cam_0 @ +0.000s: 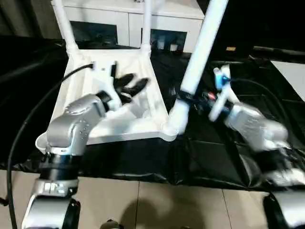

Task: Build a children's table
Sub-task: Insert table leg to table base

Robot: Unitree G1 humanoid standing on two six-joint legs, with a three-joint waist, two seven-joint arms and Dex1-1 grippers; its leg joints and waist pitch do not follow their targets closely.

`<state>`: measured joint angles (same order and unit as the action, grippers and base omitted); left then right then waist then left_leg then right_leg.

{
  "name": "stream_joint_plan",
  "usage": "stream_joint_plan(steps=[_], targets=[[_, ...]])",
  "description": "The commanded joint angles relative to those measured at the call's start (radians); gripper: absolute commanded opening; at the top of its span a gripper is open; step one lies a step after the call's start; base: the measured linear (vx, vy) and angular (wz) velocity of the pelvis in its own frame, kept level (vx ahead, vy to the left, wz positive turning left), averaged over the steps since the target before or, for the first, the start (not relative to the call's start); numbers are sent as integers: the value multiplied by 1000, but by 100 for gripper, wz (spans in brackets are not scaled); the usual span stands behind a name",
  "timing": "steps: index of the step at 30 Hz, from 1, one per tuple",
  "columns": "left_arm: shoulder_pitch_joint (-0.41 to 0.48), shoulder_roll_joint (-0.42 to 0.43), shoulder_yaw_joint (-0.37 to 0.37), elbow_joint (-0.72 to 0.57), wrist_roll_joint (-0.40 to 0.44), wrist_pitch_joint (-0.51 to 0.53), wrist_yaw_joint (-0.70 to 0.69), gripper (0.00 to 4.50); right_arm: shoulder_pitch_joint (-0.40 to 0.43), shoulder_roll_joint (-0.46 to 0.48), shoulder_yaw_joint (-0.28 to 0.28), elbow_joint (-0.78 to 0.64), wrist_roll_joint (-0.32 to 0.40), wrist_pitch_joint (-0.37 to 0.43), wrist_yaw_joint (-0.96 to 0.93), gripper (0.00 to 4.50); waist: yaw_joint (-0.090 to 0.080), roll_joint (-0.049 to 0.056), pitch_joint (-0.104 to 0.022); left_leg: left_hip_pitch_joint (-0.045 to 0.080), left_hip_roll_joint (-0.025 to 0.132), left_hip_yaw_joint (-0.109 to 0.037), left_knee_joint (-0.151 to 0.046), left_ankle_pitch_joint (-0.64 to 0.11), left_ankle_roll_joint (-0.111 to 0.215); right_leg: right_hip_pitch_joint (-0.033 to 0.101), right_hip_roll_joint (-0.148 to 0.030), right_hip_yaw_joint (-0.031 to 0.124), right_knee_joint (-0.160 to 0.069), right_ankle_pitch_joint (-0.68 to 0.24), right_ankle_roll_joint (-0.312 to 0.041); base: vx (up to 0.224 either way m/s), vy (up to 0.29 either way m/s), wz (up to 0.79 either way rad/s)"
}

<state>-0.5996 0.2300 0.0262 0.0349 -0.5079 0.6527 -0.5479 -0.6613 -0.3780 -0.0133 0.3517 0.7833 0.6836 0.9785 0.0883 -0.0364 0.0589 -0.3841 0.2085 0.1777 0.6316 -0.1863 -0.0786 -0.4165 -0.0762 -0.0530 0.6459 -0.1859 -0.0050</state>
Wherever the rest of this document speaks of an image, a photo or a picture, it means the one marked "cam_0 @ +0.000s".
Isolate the white plastic table top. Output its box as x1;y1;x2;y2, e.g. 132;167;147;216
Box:
35;46;182;156

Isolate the white cabinet with glass doors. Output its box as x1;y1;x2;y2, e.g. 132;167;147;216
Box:
51;0;206;53

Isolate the black work mat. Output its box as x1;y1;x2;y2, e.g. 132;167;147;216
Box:
0;35;305;191

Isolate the white flat board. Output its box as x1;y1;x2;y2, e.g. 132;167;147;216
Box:
270;59;305;96

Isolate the black robot foot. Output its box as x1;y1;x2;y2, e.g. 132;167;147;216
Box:
101;219;125;229

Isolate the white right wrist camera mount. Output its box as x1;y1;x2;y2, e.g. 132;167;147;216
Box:
208;63;234;122

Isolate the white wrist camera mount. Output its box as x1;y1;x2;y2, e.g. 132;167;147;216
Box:
91;61;122;112
208;63;234;122

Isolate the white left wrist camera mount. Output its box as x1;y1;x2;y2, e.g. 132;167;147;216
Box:
91;61;122;112

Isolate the black metal rail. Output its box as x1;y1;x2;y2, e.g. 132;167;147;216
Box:
252;46;305;56

